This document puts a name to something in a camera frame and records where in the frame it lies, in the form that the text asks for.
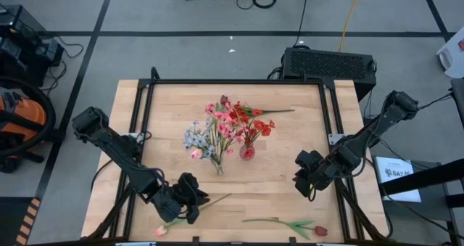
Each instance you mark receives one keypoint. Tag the white printed manual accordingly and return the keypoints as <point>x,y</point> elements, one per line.
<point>395,188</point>

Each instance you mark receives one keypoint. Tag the black side stand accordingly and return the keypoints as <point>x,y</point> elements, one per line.
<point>435,209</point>

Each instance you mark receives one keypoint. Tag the white flower bunch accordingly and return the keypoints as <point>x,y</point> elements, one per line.
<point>192,139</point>

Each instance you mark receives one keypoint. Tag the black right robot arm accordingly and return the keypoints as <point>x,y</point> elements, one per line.
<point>362,144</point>

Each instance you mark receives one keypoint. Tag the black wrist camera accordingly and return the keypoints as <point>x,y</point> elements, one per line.
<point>190,188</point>
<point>310,159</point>

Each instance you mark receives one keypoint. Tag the black metal table frame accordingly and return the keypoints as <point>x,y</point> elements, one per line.
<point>235,82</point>

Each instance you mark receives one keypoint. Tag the white plastic object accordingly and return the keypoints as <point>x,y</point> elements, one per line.
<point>453,57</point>

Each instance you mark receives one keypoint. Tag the black equipment cart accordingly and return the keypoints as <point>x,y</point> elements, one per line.
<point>21,50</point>

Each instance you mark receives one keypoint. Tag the red flower bunch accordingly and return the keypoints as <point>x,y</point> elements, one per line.
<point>259,125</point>
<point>256,112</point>

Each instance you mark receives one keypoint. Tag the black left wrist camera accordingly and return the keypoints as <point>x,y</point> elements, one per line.
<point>190,188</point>

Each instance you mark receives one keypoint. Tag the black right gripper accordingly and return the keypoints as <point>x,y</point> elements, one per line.
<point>324,173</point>

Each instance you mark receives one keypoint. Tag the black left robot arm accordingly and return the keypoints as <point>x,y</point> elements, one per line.
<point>119,151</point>

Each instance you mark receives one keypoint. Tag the orange vacuum cleaner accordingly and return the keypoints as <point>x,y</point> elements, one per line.
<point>25,113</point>

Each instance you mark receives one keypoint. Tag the pink tulip with stem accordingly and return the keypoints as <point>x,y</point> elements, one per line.
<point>196,154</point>
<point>160,231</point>

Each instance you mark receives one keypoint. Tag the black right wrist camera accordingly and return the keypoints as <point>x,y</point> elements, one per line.
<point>310,159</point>

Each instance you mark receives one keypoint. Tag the clear glass vase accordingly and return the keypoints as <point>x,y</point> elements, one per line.
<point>218,169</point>

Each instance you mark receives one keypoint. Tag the black computer case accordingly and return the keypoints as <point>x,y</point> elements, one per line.
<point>326,62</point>

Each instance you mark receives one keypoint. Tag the purple glass vase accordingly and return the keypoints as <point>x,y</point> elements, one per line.
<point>241,152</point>

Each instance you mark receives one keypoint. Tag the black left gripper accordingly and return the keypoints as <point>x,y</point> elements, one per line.
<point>168,206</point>

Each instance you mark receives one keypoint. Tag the pink flower bunch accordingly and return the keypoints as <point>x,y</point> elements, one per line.
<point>221,128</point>

